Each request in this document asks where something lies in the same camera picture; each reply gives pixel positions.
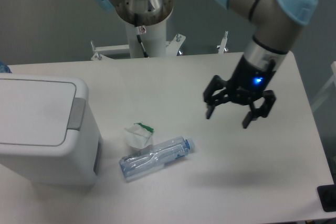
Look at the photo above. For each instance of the white far bracket post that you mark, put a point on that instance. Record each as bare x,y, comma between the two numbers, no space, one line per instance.
222,47

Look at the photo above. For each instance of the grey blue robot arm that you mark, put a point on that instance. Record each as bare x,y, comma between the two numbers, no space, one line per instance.
278,24

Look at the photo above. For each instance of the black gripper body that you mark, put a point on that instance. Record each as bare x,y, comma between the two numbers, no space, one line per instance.
248,83

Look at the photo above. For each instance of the blue plastic bag edge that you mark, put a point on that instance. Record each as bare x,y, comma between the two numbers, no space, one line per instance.
4,68

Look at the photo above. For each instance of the white left base bracket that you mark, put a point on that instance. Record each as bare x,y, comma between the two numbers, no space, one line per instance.
111,52

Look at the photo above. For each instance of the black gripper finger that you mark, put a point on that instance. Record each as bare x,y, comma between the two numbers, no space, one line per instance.
263,111
215,94

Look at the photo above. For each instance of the white frame right edge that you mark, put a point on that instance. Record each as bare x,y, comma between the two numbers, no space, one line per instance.
325,92

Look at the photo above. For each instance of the crushed clear plastic bottle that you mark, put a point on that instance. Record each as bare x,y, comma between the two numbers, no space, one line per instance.
146,161

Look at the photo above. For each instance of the white push-lid trash can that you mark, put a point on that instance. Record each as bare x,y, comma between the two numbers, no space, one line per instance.
48,131

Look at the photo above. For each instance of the black device table corner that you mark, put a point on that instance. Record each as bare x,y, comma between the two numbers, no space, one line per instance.
327,197

